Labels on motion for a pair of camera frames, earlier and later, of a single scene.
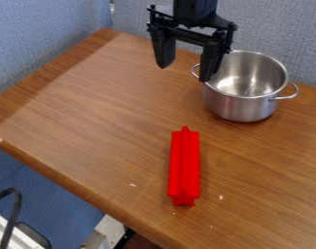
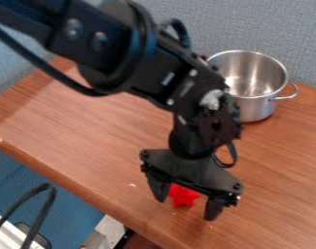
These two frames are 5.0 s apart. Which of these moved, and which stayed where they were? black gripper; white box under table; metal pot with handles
Moved: black gripper
Stayed: metal pot with handles; white box under table
